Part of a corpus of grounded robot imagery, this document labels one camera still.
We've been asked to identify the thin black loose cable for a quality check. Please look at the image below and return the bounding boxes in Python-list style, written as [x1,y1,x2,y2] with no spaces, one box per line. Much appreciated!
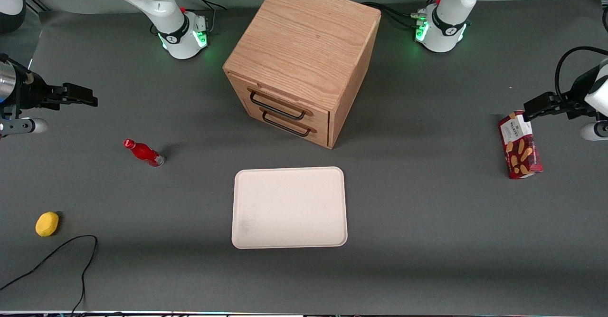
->
[0,235,99,315]

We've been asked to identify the black left base cables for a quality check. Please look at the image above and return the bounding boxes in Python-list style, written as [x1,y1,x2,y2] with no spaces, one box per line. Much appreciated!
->
[360,0,446,30]

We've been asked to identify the cream rectangular plastic tray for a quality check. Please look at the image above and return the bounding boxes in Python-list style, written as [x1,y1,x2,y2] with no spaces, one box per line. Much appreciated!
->
[231,166,348,250]

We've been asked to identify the yellow lemon-shaped object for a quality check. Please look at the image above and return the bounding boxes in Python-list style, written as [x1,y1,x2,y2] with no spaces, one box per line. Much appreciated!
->
[35,211,60,238]

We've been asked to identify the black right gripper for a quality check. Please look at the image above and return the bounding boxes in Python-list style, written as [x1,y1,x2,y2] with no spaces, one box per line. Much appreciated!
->
[16,69,99,112]

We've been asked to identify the oak wooden drawer cabinet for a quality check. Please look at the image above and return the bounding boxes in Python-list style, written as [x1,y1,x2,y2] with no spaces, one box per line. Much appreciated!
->
[222,0,382,150]

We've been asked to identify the black base cables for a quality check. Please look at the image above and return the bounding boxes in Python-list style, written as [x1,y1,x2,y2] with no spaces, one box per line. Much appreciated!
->
[360,0,446,30]
[180,0,228,33]

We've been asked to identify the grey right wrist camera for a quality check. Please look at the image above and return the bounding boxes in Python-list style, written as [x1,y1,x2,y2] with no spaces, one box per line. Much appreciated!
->
[0,117,48,135]

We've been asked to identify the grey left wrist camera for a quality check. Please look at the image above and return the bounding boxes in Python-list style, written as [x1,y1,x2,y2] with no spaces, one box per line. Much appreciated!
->
[580,121,608,141]

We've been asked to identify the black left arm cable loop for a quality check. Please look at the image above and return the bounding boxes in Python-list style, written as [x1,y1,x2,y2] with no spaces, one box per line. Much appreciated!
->
[554,46,608,105]

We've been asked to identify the black right base cables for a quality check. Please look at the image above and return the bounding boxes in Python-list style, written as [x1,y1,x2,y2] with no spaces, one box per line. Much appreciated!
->
[180,0,228,33]

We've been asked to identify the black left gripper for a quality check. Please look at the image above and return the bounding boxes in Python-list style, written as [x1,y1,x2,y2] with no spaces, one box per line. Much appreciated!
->
[523,65,600,122]

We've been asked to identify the red tartan shortbread box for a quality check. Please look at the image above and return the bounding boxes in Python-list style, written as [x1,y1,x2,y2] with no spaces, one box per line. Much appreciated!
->
[498,110,544,180]

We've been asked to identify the small red bottle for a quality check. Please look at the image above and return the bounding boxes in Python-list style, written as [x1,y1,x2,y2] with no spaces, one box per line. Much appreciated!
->
[123,139,165,168]

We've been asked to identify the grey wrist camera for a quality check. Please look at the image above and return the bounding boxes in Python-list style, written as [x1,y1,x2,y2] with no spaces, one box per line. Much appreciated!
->
[0,117,48,135]
[580,121,608,141]

